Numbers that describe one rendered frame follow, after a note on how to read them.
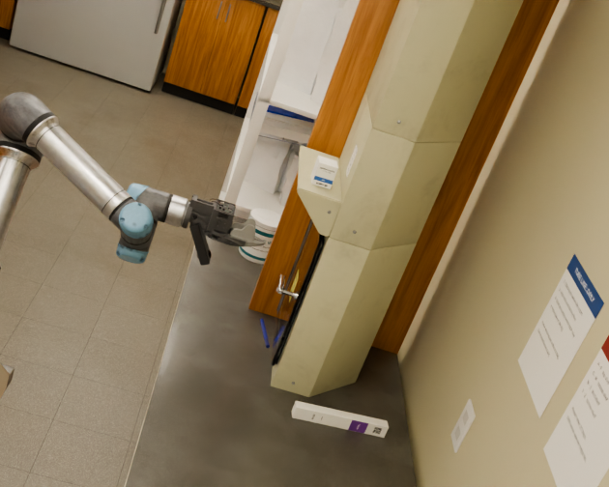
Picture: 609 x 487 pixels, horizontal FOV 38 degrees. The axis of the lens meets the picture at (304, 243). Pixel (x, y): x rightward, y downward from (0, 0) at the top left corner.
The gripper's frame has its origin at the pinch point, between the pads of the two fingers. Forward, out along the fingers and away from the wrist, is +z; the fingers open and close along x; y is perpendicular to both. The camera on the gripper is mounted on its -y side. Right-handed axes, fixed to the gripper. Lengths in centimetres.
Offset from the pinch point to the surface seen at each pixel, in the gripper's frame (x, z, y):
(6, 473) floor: 38, -53, -131
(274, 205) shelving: 122, 11, -39
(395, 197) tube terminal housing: -3.9, 27.5, 24.9
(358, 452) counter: -23, 40, -37
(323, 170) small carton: 0.7, 9.0, 24.1
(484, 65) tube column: 6, 37, 60
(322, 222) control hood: -4.9, 12.6, 13.1
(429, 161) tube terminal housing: 1.7, 33.2, 34.4
